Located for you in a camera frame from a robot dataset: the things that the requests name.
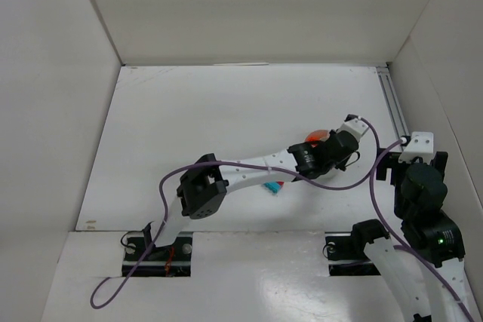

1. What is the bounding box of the orange round lego piece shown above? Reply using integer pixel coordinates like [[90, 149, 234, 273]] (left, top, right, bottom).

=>
[[305, 129, 330, 143]]

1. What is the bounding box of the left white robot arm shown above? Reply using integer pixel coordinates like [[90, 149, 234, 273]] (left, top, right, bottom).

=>
[[143, 127, 363, 253]]

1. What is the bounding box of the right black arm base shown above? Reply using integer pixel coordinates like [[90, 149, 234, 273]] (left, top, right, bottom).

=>
[[322, 219, 389, 277]]

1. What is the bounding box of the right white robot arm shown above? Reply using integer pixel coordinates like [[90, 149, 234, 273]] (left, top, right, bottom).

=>
[[351, 147, 474, 321]]

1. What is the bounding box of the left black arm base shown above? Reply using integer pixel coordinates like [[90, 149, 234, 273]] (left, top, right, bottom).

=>
[[121, 232, 193, 278]]

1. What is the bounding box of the teal and red lego stack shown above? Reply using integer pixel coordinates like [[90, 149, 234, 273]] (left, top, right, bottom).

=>
[[263, 182, 285, 195]]

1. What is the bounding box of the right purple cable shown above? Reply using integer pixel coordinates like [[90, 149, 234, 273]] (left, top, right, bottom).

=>
[[369, 139, 480, 322]]

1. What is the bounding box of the purple cable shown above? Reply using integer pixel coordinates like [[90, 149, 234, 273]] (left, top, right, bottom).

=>
[[369, 139, 480, 322], [89, 116, 380, 309]]

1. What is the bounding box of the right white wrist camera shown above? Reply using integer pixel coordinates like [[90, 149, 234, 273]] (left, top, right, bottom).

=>
[[398, 131, 435, 164]]

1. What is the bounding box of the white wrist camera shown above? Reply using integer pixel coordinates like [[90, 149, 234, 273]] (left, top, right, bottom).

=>
[[337, 114, 369, 142], [398, 131, 435, 164]]

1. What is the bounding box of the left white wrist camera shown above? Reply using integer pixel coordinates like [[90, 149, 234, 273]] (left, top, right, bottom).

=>
[[337, 114, 369, 142]]

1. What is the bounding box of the aluminium rail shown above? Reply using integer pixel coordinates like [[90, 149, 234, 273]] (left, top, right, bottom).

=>
[[376, 66, 411, 136]]

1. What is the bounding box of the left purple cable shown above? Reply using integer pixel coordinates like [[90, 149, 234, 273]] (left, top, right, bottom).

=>
[[89, 116, 380, 309]]

